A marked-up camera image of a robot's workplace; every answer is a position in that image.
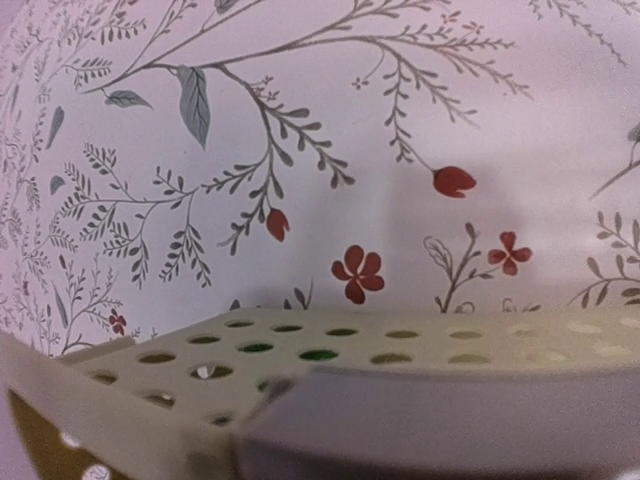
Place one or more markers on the beige perforated plastic basket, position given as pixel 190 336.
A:
pixel 547 395

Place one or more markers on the floral white table mat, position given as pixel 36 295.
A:
pixel 163 161

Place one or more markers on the green bitter gourd toy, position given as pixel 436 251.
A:
pixel 285 351

